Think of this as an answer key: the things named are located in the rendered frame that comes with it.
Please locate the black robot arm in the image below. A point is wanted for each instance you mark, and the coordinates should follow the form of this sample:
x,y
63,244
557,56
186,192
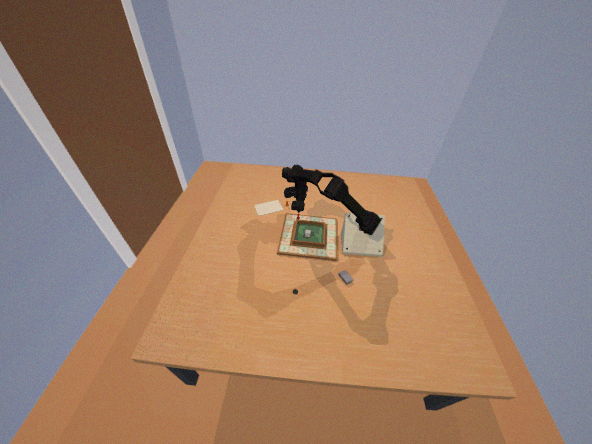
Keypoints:
x,y
336,190

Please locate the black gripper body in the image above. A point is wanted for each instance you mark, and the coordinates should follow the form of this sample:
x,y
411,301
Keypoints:
x,y
301,194

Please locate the cream flat sheet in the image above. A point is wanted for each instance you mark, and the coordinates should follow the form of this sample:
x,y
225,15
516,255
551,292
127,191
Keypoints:
x,y
268,207

